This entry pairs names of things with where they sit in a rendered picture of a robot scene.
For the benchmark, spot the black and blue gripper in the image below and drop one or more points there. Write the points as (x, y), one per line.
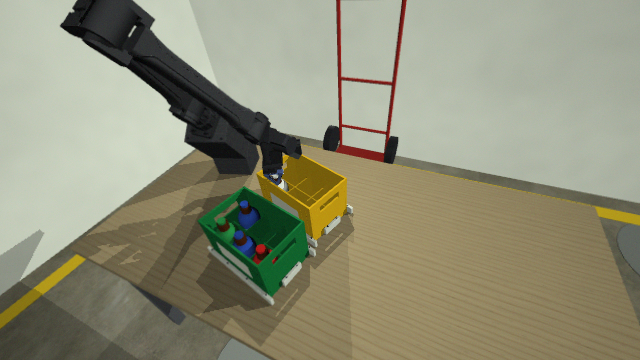
(269, 168)

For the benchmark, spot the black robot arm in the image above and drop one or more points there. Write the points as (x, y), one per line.
(105, 25)

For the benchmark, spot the blue bottle with brown label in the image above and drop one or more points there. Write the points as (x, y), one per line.
(248, 215)
(245, 245)

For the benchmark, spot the green crate with dividers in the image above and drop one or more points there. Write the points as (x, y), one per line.
(277, 228)

